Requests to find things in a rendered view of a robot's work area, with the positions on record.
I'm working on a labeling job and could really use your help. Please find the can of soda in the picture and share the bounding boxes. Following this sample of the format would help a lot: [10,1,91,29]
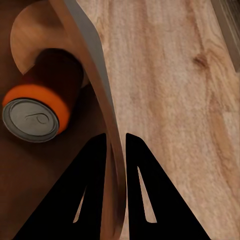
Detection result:
[2,52,83,143]

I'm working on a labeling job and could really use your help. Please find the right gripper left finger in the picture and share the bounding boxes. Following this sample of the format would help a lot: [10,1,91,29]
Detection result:
[13,133,107,240]

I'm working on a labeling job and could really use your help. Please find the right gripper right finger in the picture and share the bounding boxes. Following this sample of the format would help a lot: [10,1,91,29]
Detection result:
[125,133,211,240]

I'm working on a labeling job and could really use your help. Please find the trash can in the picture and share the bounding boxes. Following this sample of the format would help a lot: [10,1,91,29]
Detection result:
[0,0,127,240]

